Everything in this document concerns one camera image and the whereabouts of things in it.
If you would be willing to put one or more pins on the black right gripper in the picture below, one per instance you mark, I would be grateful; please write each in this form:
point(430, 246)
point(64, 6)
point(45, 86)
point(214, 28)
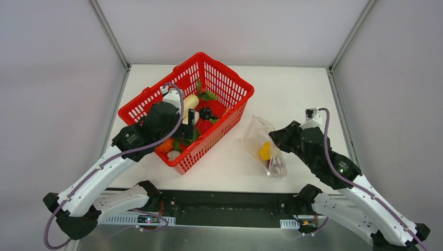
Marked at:
point(283, 137)

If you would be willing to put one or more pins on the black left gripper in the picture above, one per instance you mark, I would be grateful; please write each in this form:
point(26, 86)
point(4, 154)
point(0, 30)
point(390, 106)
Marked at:
point(188, 120)

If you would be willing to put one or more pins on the red toy food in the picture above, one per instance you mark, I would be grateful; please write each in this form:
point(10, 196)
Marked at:
point(203, 126)

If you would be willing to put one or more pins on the green toy pepper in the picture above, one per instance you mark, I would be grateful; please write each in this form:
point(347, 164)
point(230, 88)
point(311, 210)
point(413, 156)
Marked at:
point(181, 144)

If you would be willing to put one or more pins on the purple onion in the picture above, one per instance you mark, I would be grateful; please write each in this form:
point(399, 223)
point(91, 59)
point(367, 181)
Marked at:
point(276, 167)

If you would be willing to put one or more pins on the yellow toy food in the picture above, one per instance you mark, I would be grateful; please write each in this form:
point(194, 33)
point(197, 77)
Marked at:
point(265, 151)

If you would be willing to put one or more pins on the clear dotted zip top bag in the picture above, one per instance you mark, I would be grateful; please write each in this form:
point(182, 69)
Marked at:
point(255, 135)

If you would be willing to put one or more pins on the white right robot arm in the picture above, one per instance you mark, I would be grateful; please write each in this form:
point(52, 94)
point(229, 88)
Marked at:
point(378, 222)

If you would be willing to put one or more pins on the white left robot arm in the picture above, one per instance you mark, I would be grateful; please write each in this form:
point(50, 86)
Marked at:
point(78, 209)

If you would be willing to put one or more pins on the short white radish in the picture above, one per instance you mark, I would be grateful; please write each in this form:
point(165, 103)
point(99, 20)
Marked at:
point(195, 117)

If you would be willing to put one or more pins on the long white radish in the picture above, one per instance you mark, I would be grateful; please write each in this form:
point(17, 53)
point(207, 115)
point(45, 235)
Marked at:
point(190, 102)

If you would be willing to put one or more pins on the black grape bunch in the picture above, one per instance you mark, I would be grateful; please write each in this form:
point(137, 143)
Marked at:
point(207, 114)

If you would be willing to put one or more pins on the green leafy sprig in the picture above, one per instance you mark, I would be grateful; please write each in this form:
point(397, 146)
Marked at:
point(205, 95)

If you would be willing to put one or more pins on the red plastic shopping basket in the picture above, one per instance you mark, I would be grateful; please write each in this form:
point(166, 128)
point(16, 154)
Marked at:
point(232, 91)

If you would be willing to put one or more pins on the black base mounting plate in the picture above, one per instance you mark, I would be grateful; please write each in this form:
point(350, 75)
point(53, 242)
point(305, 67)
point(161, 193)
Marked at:
point(231, 209)

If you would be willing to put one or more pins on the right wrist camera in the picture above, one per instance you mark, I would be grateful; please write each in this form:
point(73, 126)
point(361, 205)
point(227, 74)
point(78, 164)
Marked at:
point(313, 118)

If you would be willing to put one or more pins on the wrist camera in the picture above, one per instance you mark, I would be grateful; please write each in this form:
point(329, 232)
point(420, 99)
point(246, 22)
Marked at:
point(172, 95)
point(313, 118)

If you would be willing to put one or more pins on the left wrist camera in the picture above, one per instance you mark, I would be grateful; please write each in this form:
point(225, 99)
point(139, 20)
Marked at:
point(172, 95)

